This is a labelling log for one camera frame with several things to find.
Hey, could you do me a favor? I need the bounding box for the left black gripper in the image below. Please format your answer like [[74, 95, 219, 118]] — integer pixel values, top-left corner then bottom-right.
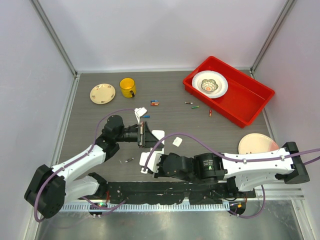
[[115, 121, 164, 149]]

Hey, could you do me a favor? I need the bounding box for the white battery cover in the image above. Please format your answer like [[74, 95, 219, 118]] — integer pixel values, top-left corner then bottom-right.
[[172, 136, 183, 148]]

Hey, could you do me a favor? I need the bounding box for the white remote control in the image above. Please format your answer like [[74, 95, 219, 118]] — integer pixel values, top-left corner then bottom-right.
[[151, 130, 165, 157]]

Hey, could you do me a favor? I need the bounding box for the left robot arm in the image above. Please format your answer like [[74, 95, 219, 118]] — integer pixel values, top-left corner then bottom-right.
[[24, 114, 165, 223]]

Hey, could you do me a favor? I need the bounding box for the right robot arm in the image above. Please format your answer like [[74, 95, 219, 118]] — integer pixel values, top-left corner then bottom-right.
[[146, 142, 310, 198]]

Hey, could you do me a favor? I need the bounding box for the yellow mug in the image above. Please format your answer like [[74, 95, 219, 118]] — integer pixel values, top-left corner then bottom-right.
[[119, 77, 137, 98]]

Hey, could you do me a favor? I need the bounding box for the cream floral plate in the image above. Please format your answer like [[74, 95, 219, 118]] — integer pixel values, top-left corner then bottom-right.
[[89, 83, 116, 105]]

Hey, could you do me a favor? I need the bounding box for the small patterned bowl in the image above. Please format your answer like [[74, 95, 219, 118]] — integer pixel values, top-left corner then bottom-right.
[[200, 79, 219, 93]]

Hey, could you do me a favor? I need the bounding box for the white paper plate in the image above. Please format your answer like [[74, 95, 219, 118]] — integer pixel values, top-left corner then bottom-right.
[[191, 70, 229, 99]]

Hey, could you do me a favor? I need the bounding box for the pink white plate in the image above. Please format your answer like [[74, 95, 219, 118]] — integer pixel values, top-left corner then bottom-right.
[[238, 133, 280, 155]]

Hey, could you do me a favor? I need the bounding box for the red plastic bin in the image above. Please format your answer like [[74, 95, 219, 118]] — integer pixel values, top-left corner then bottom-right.
[[183, 56, 275, 128]]

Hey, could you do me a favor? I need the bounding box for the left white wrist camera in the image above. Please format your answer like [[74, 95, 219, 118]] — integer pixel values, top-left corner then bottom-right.
[[134, 107, 148, 124]]

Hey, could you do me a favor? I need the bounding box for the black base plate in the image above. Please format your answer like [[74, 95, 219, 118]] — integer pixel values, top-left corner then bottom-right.
[[77, 180, 257, 206]]

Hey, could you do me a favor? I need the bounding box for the white slotted cable duct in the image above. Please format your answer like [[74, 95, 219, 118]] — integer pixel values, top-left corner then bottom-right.
[[59, 200, 230, 214]]

